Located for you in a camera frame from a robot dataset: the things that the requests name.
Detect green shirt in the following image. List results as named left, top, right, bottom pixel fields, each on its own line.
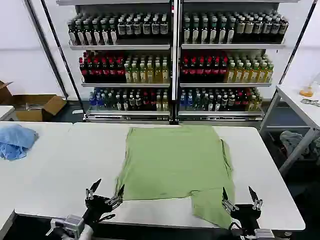
left=115, top=124, right=236, bottom=230

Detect silver metal tool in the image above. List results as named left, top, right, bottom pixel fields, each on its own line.
left=300, top=98, right=320, bottom=108

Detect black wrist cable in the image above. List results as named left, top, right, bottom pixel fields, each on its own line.
left=97, top=213, right=117, bottom=224
left=227, top=219, right=251, bottom=240

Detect crumpled blue cloth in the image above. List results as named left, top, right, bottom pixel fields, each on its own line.
left=0, top=124, right=40, bottom=161

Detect black basket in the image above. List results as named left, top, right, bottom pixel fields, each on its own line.
left=267, top=129, right=320, bottom=173

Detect grey crumpled clothes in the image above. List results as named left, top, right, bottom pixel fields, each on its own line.
left=279, top=130, right=320, bottom=161

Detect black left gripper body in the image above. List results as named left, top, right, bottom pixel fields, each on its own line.
left=81, top=194, right=119, bottom=224

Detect shelf rack with bottles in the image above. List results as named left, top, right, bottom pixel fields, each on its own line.
left=56, top=0, right=176, bottom=124
left=177, top=0, right=302, bottom=123

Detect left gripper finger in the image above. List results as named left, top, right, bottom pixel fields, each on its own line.
left=104, top=184, right=126, bottom=210
left=85, top=178, right=102, bottom=200

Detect open brown cardboard box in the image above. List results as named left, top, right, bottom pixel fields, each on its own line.
left=0, top=93, right=68, bottom=122

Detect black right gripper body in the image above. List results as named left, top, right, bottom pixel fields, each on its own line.
left=230, top=203, right=263, bottom=234

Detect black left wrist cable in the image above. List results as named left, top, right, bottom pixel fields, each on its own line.
left=97, top=213, right=117, bottom=224

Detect small white table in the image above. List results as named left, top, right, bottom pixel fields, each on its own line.
left=0, top=104, right=15, bottom=121

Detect black metal frame pole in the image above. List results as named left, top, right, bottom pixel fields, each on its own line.
left=278, top=0, right=318, bottom=87
left=39, top=0, right=87, bottom=120
left=25, top=0, right=69, bottom=99

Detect brown cardboard box flap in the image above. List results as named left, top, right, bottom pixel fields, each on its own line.
left=0, top=80, right=14, bottom=101

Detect white side table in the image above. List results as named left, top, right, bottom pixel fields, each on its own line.
left=258, top=84, right=320, bottom=177

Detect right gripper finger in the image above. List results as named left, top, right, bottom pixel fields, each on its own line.
left=221, top=186, right=239, bottom=214
left=247, top=185, right=264, bottom=211

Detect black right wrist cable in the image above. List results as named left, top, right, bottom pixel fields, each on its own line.
left=227, top=219, right=251, bottom=240

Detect small orange object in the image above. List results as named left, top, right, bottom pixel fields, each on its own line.
left=299, top=85, right=314, bottom=97

